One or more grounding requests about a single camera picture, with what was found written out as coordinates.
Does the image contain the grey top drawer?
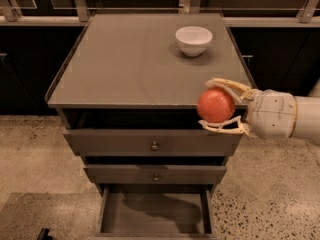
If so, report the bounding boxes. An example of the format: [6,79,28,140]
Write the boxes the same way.
[64,129,241,157]

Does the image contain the red apple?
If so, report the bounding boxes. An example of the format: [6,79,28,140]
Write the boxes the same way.
[197,87,235,123]

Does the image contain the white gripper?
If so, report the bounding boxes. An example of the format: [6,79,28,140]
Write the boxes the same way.
[199,78,296,138]

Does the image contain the brass top drawer knob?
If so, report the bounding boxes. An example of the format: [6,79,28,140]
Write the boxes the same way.
[151,142,159,151]

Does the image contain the brass drawer knob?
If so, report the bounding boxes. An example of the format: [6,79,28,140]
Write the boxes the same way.
[153,174,160,182]
[151,142,159,151]

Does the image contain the brass middle drawer knob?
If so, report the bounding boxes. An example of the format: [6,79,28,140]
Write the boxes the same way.
[153,174,160,182]

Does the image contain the grey bottom drawer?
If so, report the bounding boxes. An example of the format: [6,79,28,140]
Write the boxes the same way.
[89,185,218,240]

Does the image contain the metal railing frame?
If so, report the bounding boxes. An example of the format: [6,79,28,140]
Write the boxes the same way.
[0,0,320,27]

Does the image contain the grey drawer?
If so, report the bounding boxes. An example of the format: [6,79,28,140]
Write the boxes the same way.
[84,165,226,185]
[64,129,241,157]
[89,185,218,240]

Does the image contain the white cylindrical post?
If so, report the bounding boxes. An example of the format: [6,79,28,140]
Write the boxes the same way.
[308,79,320,97]

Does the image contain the grey middle drawer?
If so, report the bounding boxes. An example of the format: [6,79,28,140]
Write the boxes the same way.
[84,165,226,185]

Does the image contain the grey drawer cabinet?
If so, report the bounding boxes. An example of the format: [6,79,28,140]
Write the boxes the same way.
[44,13,263,240]

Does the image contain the white ceramic bowl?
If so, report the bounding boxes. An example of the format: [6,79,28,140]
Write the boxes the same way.
[175,26,213,57]

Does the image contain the black object on floor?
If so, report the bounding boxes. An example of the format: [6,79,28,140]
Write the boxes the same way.
[37,228,53,240]

